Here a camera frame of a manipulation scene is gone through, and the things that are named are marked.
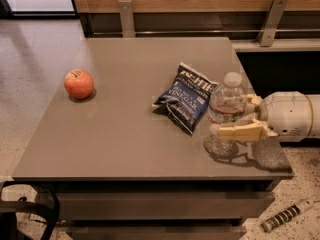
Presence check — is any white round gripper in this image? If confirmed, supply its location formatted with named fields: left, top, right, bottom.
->
left=209, top=91, right=314, bottom=142

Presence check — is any clear plastic water bottle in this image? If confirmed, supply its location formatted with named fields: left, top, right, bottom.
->
left=204, top=72, right=246, bottom=158

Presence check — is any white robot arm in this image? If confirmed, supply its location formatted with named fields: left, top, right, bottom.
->
left=210, top=91, right=320, bottom=142

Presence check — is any blue kettle chips bag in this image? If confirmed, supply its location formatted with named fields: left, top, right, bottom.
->
left=153, top=63, right=218, bottom=135

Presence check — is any white striped cylinder on floor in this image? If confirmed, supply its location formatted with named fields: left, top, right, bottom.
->
left=261, top=199, right=315, bottom=233

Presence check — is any grey table with drawers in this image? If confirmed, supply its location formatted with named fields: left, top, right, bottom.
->
left=13, top=38, right=291, bottom=240

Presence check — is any red apple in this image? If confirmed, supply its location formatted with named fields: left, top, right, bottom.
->
left=64, top=69, right=94, bottom=100

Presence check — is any right metal rail bracket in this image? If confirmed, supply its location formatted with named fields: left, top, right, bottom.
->
left=257, top=0, right=288, bottom=47

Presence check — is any metal rail bracket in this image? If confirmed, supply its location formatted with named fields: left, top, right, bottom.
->
left=118, top=0, right=136, bottom=38
left=257, top=0, right=288, bottom=47

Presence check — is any wooden wall panel with rail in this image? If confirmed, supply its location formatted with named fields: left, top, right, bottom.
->
left=73, top=0, right=320, bottom=39

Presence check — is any left metal rail bracket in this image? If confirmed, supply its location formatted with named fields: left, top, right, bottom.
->
left=118, top=0, right=136, bottom=38

